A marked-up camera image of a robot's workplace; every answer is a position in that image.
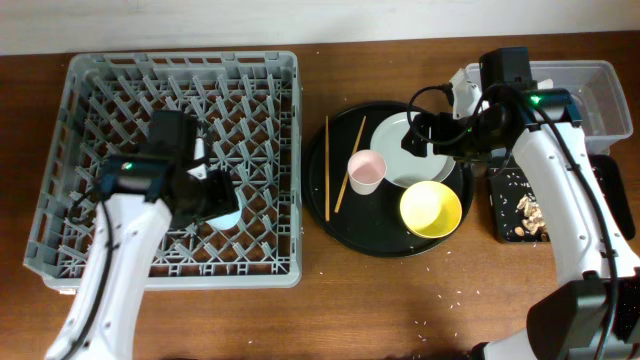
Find pink plastic cup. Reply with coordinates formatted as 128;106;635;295
347;150;387;195

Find grey round plate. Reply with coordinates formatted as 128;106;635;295
370;113;456;188

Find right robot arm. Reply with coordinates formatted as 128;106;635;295
401;47;639;359

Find yellow plastic bowl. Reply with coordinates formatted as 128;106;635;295
399;181;463;239

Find light blue plastic cup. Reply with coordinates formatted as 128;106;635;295
205;188;244;231

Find round black serving tray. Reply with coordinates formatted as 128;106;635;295
301;101;447;258

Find black rectangular tray bin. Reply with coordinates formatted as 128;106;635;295
489;155;636;243

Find clear plastic bin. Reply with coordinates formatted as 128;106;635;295
449;60;633;155

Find brown food scraps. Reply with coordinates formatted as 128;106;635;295
513;195;549;242

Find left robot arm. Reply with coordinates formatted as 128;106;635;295
46;110;242;359

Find grey plastic dishwasher rack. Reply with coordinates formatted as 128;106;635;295
23;51;302;293

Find white paper napkin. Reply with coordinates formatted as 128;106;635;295
537;79;554;90

